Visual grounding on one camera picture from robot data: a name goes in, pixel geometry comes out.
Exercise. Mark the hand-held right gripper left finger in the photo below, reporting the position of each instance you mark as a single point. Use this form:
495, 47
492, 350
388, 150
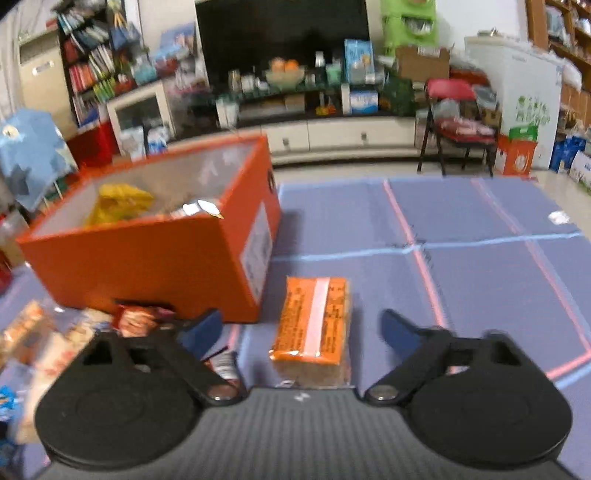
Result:
203, 330

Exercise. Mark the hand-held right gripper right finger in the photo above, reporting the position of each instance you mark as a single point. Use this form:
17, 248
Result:
397, 330

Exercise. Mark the dark red snack packet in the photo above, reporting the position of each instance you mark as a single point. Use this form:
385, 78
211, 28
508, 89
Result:
138, 318

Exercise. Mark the orange cracker packet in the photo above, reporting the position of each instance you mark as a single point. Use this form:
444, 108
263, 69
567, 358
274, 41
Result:
309, 323

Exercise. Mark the orange cardboard box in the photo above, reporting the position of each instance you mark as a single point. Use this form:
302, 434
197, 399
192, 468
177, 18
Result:
138, 263

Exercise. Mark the silver snack packet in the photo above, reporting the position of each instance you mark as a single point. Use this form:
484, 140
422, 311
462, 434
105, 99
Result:
224, 367

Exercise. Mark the blue plaid tablecloth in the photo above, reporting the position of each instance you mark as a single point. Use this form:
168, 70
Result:
485, 286

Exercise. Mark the white beige snack packet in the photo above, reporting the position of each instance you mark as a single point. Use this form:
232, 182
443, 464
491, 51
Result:
60, 369

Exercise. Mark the yellow snack packet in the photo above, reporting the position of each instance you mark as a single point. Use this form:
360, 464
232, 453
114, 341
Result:
117, 205

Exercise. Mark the beige cracker packet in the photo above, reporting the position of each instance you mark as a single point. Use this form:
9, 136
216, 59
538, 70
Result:
23, 327

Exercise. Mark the blue white bag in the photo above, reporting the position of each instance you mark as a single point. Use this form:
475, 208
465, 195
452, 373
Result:
157, 138

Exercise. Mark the small white paper scrap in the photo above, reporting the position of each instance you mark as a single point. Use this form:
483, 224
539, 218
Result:
559, 217

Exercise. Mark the television stand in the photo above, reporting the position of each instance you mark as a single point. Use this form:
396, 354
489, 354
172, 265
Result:
332, 134

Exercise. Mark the orange white carton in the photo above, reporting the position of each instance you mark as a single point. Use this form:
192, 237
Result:
517, 154

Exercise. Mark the red box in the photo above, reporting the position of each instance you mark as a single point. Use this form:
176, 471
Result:
94, 143

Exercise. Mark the white glass-door cabinet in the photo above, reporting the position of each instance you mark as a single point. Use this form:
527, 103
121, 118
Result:
113, 115

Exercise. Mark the blue star cloth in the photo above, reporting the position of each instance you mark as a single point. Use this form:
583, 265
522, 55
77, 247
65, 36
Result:
32, 157

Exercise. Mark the red chair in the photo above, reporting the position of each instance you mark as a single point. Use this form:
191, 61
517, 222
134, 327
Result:
450, 90

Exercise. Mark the fruit bowl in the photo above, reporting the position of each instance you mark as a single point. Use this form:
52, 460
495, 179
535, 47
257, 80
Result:
284, 76

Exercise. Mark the brown cardboard box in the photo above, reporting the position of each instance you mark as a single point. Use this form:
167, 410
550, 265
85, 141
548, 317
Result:
422, 64

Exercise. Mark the light blue carton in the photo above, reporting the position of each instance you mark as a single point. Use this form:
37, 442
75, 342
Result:
358, 60

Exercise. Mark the white chest freezer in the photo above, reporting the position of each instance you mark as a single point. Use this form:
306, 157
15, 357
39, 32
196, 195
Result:
512, 78

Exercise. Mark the bookshelf with books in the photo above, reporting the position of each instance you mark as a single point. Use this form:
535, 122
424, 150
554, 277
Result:
87, 69

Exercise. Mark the black television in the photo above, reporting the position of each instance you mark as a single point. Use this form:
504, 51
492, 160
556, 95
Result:
277, 32

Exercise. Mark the green storage unit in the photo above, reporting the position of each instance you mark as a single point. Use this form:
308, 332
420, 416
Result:
408, 21

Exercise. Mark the wooden shelf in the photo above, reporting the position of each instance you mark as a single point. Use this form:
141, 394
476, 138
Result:
538, 23

